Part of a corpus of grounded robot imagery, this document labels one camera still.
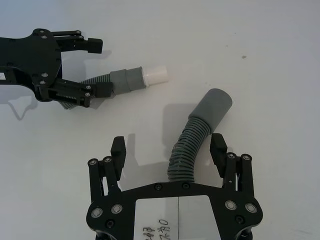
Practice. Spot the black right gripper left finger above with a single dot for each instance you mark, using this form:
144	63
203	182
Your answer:
117	160

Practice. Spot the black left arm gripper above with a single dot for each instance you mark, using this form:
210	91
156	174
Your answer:
30	60

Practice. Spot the white paper label with handwriting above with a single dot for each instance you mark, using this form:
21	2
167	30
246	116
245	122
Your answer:
172	217

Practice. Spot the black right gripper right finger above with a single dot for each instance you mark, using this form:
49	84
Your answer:
220	155

